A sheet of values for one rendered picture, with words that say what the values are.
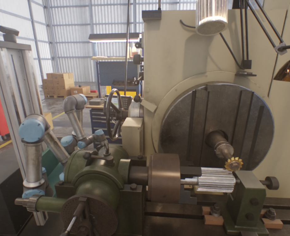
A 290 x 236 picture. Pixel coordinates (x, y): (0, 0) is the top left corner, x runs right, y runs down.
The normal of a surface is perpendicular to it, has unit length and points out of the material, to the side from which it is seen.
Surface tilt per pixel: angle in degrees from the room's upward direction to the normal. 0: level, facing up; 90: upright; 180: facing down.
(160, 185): 69
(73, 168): 47
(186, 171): 35
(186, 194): 65
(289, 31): 90
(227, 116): 90
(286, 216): 0
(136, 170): 26
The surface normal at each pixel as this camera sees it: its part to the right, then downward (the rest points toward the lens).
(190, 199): -0.08, -0.11
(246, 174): 0.00, -0.95
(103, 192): 0.38, -0.41
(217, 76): -0.09, 0.32
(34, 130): 0.44, 0.16
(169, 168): -0.04, -0.64
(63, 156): 0.69, 0.11
